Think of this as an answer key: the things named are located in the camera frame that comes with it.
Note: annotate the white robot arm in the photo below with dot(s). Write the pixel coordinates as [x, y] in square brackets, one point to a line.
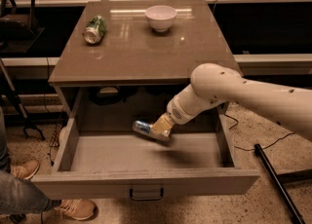
[211, 84]

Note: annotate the green soda can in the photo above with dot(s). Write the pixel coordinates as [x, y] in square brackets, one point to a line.
[95, 30]

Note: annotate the black metal stand leg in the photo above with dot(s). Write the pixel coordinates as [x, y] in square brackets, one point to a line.
[280, 180]

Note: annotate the black drawer handle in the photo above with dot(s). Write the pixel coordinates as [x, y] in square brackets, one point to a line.
[146, 195]

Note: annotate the dark bag on shelf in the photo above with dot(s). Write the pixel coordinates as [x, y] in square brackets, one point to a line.
[18, 32]

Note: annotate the tan shoe at left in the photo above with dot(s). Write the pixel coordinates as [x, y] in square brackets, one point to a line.
[26, 170]

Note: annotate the blue jeans leg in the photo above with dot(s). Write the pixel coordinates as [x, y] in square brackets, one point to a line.
[18, 195]

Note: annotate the open grey top drawer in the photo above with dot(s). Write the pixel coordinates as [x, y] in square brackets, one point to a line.
[100, 155]

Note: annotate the white ceramic bowl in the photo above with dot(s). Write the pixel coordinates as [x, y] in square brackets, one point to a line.
[160, 18]

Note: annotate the blue silver redbull can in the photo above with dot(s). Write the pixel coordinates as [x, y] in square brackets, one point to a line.
[142, 127]

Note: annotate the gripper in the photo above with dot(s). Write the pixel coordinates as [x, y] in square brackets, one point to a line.
[175, 112]

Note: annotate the tan shoe near drawer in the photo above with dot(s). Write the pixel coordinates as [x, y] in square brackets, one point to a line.
[77, 209]

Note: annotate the black tripod stand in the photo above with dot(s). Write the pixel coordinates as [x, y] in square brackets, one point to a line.
[9, 90]

